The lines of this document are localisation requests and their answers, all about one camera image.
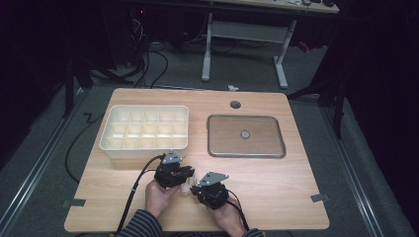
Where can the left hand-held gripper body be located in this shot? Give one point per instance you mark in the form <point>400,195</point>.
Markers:
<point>168,174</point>

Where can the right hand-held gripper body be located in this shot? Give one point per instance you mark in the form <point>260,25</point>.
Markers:
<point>214,194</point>

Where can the pale pink sock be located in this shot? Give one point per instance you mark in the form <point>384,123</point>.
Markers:
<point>189,186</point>

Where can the person's left hand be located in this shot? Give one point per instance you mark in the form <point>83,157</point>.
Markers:
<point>158,199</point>

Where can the person's right hand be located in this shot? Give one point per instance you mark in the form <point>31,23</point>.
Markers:
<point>229,219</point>

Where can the cream divided storage box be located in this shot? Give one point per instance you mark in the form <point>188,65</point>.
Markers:
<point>145,131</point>

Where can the person's right striped sleeve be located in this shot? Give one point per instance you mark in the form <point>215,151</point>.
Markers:
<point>253,233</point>

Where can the person's striped sleeve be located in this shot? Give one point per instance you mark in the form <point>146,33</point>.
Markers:
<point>141,225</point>
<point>253,233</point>

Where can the person's left striped sleeve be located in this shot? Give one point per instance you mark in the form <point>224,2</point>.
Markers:
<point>141,225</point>

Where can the brown metal-rimmed tray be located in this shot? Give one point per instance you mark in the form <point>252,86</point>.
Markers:
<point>245,144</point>

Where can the round silver tray knob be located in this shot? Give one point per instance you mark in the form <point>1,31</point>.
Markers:
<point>245,134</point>

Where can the white crumpled paper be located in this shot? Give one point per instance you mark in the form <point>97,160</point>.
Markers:
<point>233,88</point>

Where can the dark metal stand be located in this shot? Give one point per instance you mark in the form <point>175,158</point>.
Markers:
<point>69,89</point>
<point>337,108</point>

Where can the white-legged wooden desk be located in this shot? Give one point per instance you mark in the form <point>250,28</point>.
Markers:
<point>250,31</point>

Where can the red object on floor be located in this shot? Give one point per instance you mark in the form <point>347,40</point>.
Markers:
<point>303,46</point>

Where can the metal floor rail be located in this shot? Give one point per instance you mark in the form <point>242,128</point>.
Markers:
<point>352,171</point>
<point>36,164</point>

